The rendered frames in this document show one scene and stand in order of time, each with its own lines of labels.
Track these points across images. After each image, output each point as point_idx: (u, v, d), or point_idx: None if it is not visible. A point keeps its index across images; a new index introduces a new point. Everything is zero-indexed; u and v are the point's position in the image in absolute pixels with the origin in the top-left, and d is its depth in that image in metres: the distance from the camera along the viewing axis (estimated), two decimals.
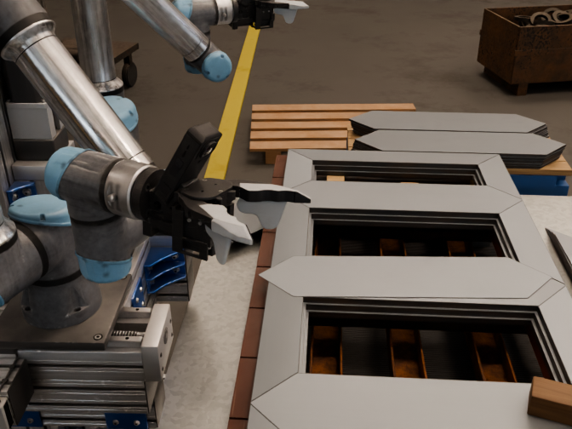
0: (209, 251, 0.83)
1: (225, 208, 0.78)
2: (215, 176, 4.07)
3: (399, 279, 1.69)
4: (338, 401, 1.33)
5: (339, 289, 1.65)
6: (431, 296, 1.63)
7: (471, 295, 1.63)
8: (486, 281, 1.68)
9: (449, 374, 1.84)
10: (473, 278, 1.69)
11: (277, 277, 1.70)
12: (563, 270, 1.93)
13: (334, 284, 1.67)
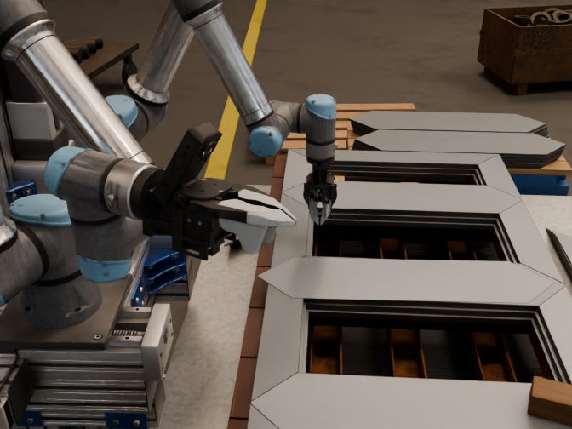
0: (209, 251, 0.83)
1: (243, 201, 0.80)
2: (215, 176, 4.07)
3: (399, 283, 1.68)
4: (338, 401, 1.33)
5: (338, 292, 1.64)
6: (430, 300, 1.61)
7: (471, 300, 1.62)
8: (487, 285, 1.67)
9: (449, 374, 1.84)
10: (474, 283, 1.68)
11: (276, 277, 1.69)
12: (563, 270, 1.93)
13: (334, 287, 1.66)
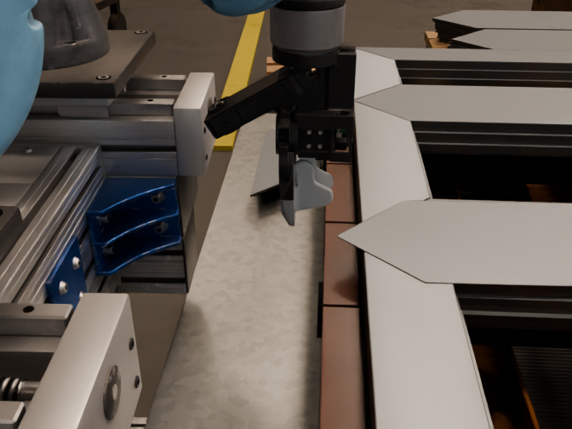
0: None
1: None
2: (223, 137, 3.15)
3: None
4: None
5: (528, 270, 0.72)
6: None
7: None
8: None
9: None
10: None
11: (379, 240, 0.77)
12: None
13: (514, 259, 0.74)
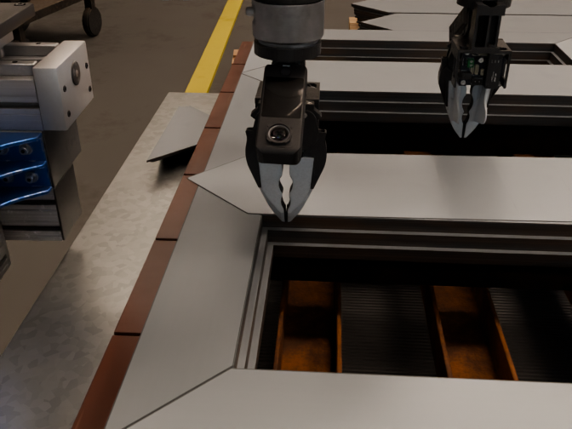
0: None
1: (281, 173, 0.76)
2: None
3: (462, 190, 0.85)
4: None
5: (342, 204, 0.82)
6: (530, 219, 0.79)
7: None
8: None
9: (535, 372, 1.02)
10: None
11: (222, 181, 0.87)
12: None
13: (334, 197, 0.84)
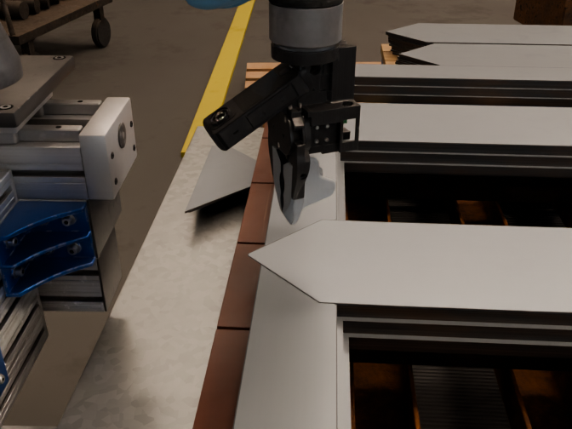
0: None
1: (280, 170, 0.76)
2: None
3: (551, 273, 0.78)
4: None
5: (421, 291, 0.75)
6: None
7: None
8: None
9: None
10: None
11: (286, 260, 0.80)
12: None
13: (411, 281, 0.76)
